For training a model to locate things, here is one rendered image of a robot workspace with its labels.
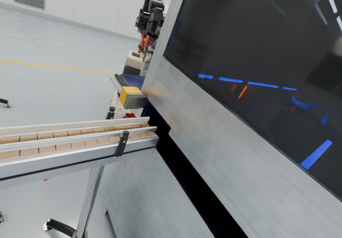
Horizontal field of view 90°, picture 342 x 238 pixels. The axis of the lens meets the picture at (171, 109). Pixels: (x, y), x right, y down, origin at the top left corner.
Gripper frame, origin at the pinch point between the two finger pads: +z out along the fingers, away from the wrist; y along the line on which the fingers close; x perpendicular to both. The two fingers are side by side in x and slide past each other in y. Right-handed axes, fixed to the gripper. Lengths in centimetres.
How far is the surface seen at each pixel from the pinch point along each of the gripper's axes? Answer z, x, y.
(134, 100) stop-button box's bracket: 25.8, -27.6, 27.9
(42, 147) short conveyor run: 42, -58, 27
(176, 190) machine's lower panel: 48, -27, 59
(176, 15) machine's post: -9.3, -31.6, 35.4
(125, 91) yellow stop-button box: 23.5, -30.1, 23.9
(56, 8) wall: -47, 169, -462
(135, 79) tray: 20.7, 9.9, -6.7
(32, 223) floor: 124, -28, -13
